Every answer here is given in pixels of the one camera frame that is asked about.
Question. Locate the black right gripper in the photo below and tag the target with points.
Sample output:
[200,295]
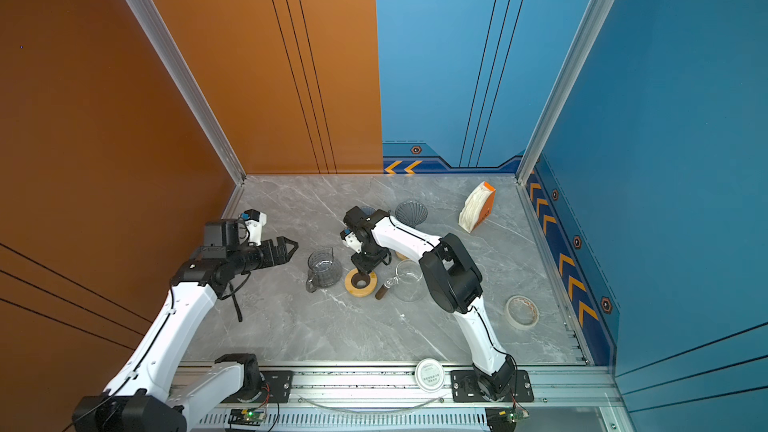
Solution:
[364,267]

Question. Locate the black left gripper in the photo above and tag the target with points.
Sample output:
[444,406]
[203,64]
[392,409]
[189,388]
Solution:
[283,256]

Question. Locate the bamboo dripper ring stand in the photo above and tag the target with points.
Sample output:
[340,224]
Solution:
[359,284]

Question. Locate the ribbed glass coffee server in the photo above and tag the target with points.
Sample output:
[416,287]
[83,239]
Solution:
[324,270]

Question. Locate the orange coffee filter pack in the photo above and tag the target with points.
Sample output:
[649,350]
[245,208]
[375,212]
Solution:
[477,207]

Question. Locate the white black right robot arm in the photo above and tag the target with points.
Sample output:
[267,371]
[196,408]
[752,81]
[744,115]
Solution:
[452,279]

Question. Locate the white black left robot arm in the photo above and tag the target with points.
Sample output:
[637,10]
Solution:
[139,397]

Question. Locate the grey ribbed glass dripper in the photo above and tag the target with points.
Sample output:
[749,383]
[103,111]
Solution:
[411,213]

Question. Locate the white round lid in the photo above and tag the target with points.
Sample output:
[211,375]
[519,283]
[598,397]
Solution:
[429,375]

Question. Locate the roll of clear tape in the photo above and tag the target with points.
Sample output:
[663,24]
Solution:
[521,312]

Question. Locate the green circuit board left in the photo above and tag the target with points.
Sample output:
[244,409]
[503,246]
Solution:
[247,417]

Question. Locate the circuit board right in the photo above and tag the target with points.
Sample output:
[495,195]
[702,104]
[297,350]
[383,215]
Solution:
[505,419]

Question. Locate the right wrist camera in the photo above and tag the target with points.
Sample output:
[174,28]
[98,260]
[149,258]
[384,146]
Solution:
[351,240]

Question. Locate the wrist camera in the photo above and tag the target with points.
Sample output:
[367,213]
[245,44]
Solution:
[252,223]
[351,240]

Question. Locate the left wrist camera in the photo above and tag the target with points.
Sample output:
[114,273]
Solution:
[252,223]

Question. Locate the clear glass pitcher wooden handle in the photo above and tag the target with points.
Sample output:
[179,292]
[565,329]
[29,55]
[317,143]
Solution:
[407,283]

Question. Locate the aluminium left corner post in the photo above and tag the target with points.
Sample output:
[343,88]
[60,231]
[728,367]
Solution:
[166,48]

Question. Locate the aluminium corner post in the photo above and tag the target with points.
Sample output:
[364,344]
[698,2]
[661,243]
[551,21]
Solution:
[583,41]
[166,48]

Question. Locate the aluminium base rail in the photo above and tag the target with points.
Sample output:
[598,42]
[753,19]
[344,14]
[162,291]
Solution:
[385,397]

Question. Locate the aluminium right corner post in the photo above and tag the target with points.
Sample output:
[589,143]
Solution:
[583,41]

